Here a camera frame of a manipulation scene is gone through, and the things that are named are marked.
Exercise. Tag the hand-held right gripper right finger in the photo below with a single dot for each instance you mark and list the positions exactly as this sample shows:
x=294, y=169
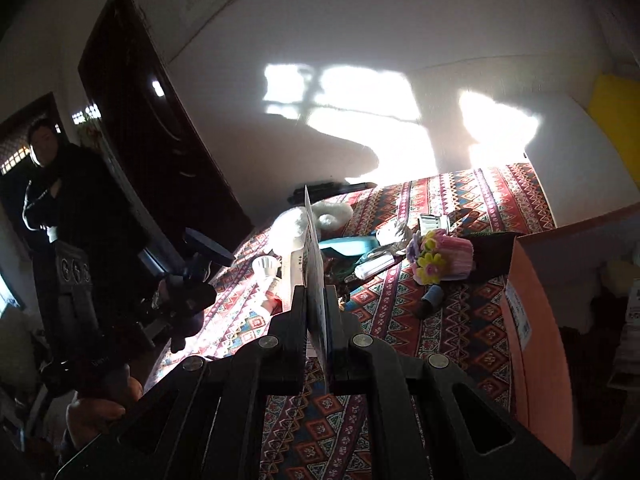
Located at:
x=334, y=320

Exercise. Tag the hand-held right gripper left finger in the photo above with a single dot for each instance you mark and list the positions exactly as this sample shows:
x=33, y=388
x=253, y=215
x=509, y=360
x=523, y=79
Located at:
x=294, y=320

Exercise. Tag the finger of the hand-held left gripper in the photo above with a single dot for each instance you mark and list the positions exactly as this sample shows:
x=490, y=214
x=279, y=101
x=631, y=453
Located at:
x=187, y=305
x=207, y=247

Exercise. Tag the white card packet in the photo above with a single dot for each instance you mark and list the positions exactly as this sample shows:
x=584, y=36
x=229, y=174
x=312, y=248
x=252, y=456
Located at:
x=315, y=270

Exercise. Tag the patterned cloth covered desktop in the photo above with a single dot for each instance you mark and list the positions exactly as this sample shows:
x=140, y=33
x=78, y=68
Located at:
x=450, y=320

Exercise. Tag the person's left hand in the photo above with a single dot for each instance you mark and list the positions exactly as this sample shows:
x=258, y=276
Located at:
x=95, y=417

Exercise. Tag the white cup bottle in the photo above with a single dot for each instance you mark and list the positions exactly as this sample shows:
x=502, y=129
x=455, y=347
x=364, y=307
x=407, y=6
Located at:
x=272, y=292

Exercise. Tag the white tube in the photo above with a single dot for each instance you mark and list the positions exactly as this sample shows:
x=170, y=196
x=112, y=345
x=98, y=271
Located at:
x=372, y=267

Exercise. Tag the teal plastic packet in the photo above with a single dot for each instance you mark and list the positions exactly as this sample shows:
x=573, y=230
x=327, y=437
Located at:
x=350, y=246

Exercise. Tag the white fluffy cloth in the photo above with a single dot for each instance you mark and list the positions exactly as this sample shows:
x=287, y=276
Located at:
x=300, y=225

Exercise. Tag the small dark bottle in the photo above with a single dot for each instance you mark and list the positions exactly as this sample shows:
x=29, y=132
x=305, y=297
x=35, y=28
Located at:
x=431, y=301

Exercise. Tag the clear plastic bag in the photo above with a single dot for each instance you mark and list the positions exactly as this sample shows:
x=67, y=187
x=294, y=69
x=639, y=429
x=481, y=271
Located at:
x=395, y=237

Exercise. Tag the pink knitted flower pot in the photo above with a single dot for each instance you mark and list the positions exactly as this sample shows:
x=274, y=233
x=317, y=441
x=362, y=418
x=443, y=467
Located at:
x=447, y=257

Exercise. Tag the dark wooden door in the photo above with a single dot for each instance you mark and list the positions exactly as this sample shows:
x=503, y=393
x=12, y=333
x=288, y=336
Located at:
x=150, y=125

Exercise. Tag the white ribbed jar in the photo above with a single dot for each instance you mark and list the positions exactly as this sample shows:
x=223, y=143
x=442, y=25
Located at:
x=434, y=222

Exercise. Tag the orange cardboard box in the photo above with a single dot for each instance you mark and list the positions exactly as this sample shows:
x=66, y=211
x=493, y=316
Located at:
x=545, y=340

